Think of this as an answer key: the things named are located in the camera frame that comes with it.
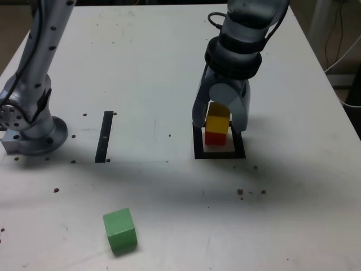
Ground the black tape square outline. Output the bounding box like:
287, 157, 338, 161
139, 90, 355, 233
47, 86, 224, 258
192, 121, 246, 160

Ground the green cube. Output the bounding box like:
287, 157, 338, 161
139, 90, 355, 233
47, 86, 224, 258
102, 208, 138, 252

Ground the white cable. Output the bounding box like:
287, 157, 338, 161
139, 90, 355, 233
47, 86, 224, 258
323, 36, 361, 75

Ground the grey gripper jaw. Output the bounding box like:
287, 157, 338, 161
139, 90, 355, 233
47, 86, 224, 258
191, 67, 212, 128
208, 79, 252, 133

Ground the thin black cable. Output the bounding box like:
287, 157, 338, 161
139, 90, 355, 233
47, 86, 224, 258
324, 0, 345, 67

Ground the black tape strip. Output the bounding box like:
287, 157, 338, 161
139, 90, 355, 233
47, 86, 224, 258
94, 111, 114, 164

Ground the yellow cube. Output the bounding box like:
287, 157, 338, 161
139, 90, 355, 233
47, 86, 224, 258
205, 102, 231, 135

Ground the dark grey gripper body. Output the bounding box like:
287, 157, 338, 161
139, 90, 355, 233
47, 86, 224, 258
209, 73, 245, 85

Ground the red cube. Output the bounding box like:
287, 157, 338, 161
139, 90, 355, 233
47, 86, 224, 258
204, 131, 227, 146

